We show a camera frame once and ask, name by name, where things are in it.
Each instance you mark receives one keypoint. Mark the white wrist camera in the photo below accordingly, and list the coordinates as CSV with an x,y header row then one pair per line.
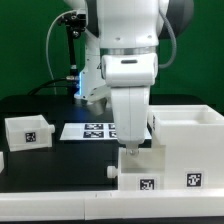
x,y
130,70

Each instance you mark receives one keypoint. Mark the black camera stand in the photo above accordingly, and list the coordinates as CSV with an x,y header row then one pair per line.
x,y
75,24

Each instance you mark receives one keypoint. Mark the small white drawer with knob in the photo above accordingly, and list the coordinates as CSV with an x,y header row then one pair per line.
x,y
28,132

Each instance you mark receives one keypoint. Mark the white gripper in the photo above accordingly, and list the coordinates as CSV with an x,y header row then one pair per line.
x,y
130,109

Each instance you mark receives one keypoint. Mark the large white drawer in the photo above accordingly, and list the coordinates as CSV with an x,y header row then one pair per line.
x,y
139,172

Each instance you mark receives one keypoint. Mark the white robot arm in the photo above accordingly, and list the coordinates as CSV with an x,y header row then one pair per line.
x,y
122,37

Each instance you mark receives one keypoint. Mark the white front border rail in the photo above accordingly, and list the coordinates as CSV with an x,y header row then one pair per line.
x,y
95,205

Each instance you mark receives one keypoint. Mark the white sheet with markers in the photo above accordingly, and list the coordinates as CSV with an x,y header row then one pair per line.
x,y
88,131

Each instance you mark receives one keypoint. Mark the white block at left edge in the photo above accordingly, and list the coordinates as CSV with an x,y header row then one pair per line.
x,y
1,162

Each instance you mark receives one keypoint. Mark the white drawer cabinet box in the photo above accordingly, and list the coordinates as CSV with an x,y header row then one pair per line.
x,y
193,137

